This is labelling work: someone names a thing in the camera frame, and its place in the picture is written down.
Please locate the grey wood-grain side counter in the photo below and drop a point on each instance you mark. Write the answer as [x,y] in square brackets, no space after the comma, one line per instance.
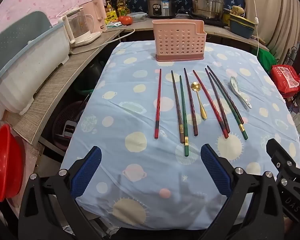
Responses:
[65,80]

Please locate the gold flower spoon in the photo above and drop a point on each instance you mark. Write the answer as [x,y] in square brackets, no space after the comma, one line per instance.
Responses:
[195,86]

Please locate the pink electric kettle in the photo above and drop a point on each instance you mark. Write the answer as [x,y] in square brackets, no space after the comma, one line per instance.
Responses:
[97,15]

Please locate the steel steamer pot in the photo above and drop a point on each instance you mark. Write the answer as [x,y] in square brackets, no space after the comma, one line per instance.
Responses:
[207,2]

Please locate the pink perforated utensil holder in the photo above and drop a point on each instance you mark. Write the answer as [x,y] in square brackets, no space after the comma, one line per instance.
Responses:
[177,42]

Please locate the white dish drainer box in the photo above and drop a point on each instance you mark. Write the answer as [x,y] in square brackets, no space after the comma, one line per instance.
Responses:
[27,67]

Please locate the steel rice cooker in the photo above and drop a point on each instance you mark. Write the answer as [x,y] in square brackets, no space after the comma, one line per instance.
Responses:
[162,5]

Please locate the glass kettle white base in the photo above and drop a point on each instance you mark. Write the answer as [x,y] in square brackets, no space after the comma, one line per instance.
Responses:
[77,22]

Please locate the cooking oil bottle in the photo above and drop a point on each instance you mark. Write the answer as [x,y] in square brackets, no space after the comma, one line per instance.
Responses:
[122,6]

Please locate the tan loofah sponge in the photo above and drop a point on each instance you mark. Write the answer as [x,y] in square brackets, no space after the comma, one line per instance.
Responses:
[237,10]

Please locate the brown chopstick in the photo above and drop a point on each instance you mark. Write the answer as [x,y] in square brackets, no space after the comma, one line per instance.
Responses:
[225,95]
[190,102]
[217,100]
[177,105]

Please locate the maroon plastic basket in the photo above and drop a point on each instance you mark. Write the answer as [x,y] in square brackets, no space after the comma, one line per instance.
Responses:
[65,125]

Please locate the pink dotted wall sheet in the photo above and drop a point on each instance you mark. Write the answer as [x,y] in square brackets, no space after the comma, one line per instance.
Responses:
[35,0]

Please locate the blue planet print tablecloth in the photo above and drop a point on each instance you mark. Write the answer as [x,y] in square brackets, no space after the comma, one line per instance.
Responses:
[140,80]

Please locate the yellow label bottle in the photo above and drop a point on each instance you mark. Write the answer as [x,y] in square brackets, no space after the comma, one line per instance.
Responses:
[110,13]

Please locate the beige curtain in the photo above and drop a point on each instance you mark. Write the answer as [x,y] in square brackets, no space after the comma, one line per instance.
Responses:
[275,10]

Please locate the red plastic basin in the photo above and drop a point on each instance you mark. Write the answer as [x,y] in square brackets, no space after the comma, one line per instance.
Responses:
[5,165]

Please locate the green plastic bag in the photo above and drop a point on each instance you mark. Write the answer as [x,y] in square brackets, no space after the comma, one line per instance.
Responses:
[266,57]

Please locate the dark blue bowl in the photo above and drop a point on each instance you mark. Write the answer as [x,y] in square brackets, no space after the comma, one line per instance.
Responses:
[241,31]

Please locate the green chopstick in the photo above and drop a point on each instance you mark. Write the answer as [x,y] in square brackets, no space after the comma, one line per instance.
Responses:
[227,105]
[183,115]

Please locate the teal snack packet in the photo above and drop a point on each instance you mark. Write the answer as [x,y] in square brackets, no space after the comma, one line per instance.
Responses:
[114,25]

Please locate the yellow tin can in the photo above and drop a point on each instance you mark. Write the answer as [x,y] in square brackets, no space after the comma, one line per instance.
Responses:
[226,16]

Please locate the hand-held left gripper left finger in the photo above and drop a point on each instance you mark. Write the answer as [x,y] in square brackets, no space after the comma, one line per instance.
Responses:
[87,172]

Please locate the red chopstick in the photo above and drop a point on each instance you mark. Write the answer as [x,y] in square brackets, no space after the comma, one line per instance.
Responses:
[158,102]
[209,102]

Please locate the grey rear counter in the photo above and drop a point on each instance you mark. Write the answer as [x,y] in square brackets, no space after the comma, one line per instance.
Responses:
[220,31]

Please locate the clear food container blue lid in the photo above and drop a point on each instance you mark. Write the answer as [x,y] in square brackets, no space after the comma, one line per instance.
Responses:
[138,16]

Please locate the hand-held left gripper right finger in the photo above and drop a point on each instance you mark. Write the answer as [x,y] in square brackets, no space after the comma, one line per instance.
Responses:
[216,172]

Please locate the red printed bag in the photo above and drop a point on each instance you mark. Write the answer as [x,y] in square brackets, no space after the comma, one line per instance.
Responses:
[286,80]

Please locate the yellow-lined blue bowl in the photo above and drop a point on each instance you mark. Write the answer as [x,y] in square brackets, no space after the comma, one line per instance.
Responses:
[242,20]

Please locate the black induction cooktop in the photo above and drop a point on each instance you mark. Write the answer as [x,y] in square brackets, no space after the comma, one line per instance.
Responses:
[215,22]

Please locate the red tomato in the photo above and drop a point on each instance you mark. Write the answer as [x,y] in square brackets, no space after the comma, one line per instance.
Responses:
[125,20]

